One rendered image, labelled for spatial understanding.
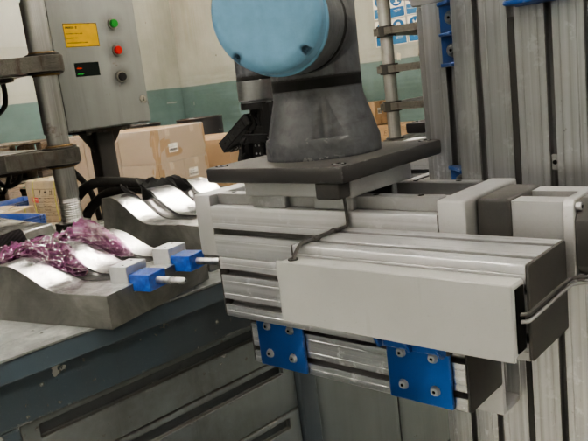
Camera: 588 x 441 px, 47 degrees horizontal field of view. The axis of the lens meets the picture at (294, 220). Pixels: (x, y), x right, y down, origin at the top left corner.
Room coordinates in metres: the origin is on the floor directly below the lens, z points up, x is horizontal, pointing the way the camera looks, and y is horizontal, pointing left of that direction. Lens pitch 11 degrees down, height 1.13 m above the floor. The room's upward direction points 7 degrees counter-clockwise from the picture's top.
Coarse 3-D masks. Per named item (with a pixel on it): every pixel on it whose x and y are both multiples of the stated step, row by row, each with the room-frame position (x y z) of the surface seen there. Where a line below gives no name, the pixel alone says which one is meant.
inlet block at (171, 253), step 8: (152, 248) 1.15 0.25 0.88; (160, 248) 1.14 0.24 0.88; (168, 248) 1.13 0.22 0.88; (176, 248) 1.15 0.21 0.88; (184, 248) 1.17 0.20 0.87; (160, 256) 1.14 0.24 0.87; (168, 256) 1.13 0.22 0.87; (176, 256) 1.13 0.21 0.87; (184, 256) 1.12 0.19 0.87; (192, 256) 1.12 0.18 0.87; (200, 256) 1.14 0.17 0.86; (176, 264) 1.13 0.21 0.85; (184, 264) 1.12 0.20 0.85; (192, 264) 1.12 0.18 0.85; (200, 264) 1.14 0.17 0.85; (216, 264) 1.11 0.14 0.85
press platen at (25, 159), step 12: (72, 144) 1.89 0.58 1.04; (0, 156) 1.82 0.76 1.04; (12, 156) 1.83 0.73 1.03; (24, 156) 1.83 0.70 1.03; (36, 156) 1.83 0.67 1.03; (48, 156) 1.84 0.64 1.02; (60, 156) 1.84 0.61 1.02; (72, 156) 1.86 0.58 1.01; (0, 168) 1.81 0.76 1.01; (12, 168) 1.83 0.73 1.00; (24, 168) 1.83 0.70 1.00; (36, 168) 1.88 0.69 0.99; (60, 168) 1.85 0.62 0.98; (0, 180) 2.41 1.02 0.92; (0, 192) 2.41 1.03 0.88
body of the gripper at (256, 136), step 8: (248, 104) 1.35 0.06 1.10; (256, 104) 1.34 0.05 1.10; (264, 104) 1.34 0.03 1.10; (272, 104) 1.34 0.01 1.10; (256, 112) 1.38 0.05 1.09; (264, 112) 1.34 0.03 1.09; (256, 120) 1.36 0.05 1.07; (264, 120) 1.34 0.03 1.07; (256, 128) 1.37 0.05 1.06; (264, 128) 1.34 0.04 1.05; (248, 136) 1.35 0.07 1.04; (256, 136) 1.34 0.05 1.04; (264, 136) 1.32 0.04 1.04; (248, 144) 1.36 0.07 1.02; (256, 144) 1.36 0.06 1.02; (264, 144) 1.34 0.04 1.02; (248, 152) 1.36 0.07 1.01; (256, 152) 1.36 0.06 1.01; (264, 152) 1.34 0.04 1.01
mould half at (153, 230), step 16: (160, 192) 1.54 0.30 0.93; (176, 192) 1.56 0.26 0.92; (112, 208) 1.49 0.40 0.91; (128, 208) 1.45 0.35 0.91; (144, 208) 1.47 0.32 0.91; (176, 208) 1.49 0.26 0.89; (192, 208) 1.50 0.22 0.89; (112, 224) 1.50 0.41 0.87; (128, 224) 1.45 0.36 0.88; (144, 224) 1.40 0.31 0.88; (160, 224) 1.36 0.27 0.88; (176, 224) 1.33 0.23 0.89; (192, 224) 1.29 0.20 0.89; (144, 240) 1.41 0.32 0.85; (160, 240) 1.37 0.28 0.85; (176, 240) 1.33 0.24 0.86; (192, 240) 1.29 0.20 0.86; (208, 256) 1.26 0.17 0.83
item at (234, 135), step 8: (240, 120) 1.39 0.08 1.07; (248, 120) 1.38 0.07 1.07; (232, 128) 1.41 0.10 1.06; (240, 128) 1.39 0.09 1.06; (248, 128) 1.39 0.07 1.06; (224, 136) 1.43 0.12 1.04; (232, 136) 1.41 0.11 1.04; (240, 136) 1.41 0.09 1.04; (224, 144) 1.43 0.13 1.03; (232, 144) 1.42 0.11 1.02; (240, 144) 1.44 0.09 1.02; (224, 152) 1.44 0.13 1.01
